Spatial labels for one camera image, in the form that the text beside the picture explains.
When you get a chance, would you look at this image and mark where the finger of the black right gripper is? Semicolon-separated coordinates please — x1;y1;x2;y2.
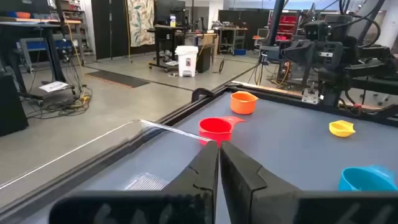
303;40;317;65
280;40;303;63

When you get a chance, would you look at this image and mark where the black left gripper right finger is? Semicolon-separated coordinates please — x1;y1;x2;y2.
220;141;398;224

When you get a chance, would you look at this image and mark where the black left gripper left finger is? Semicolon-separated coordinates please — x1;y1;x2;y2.
49;140;220;224

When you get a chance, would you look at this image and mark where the orange measuring cup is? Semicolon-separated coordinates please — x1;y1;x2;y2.
229;90;259;115

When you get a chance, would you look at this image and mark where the red measuring cup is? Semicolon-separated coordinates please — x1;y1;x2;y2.
198;116;246;147

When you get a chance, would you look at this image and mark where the yellow measuring cup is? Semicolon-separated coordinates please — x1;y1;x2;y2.
328;119;356;138

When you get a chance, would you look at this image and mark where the turquoise measuring cup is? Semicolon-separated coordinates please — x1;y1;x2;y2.
338;164;398;192

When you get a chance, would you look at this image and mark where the clear plastic basket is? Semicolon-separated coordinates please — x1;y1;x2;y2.
0;119;214;192

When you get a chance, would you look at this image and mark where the red tool cabinet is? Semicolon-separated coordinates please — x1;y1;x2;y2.
269;11;301;43

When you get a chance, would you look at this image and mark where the black vertical pole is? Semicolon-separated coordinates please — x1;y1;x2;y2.
267;0;285;46

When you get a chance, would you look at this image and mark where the grey metal mounting plate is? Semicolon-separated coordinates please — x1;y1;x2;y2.
301;88;320;105

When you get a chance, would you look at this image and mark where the grey workbench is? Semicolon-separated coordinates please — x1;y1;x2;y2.
217;26;249;55

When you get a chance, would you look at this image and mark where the black waste bin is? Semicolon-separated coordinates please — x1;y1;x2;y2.
196;46;212;74

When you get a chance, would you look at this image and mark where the black table clamp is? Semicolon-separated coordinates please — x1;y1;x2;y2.
190;87;216;103

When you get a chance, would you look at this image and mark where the white trash bin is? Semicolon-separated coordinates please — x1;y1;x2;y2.
174;45;199;78

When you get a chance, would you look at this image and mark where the black rolling desk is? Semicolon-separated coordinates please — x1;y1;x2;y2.
146;24;187;73

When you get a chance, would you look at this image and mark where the black computer monitor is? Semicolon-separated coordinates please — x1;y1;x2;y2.
155;0;187;26

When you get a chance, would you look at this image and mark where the black floor mat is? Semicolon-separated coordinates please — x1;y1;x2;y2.
86;70;150;89

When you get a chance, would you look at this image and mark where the floral patterned cloth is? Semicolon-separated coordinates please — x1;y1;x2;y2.
126;0;155;47

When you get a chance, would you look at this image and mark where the white paper sheet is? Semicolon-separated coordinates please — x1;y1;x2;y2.
39;80;69;93

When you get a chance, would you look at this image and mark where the tall black cabinet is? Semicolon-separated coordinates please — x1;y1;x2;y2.
91;0;131;61

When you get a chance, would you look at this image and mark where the large black box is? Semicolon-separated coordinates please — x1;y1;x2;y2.
0;70;29;137

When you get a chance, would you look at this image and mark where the black desk wooden top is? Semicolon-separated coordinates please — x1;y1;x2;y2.
0;17;82;100

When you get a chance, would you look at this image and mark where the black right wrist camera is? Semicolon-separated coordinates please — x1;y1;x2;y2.
303;20;327;41

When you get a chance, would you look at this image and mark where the floor cable heap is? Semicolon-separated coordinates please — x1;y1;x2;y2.
23;86;93;121

